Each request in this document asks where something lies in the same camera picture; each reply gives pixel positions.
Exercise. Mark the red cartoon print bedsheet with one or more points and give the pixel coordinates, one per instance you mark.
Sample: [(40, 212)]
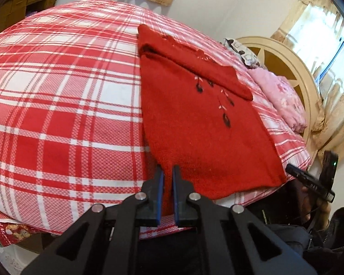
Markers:
[(14, 232)]

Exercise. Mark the brown wooden desk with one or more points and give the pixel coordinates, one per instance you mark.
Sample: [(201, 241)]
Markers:
[(20, 4)]

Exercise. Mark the grey patterned pillow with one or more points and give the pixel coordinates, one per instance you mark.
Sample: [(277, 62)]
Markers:
[(246, 54)]

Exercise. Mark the red plaid bed blanket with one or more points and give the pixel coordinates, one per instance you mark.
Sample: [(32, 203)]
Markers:
[(68, 106)]

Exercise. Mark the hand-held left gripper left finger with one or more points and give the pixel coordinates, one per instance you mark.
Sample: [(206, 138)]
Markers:
[(160, 194)]

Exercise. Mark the person's right hand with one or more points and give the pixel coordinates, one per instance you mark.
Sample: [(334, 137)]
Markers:
[(306, 206)]

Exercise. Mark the cream wooden headboard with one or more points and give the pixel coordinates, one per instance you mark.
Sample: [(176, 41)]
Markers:
[(286, 51)]

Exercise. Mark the pink floral pillow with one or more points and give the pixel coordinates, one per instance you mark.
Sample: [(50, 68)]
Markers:
[(281, 97)]

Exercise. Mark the red knitted sweater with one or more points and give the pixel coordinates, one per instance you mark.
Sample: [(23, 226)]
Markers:
[(195, 126)]

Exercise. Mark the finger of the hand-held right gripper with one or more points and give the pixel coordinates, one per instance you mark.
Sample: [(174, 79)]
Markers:
[(295, 172)]

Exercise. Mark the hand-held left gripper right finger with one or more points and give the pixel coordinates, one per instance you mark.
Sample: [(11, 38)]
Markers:
[(175, 194)]

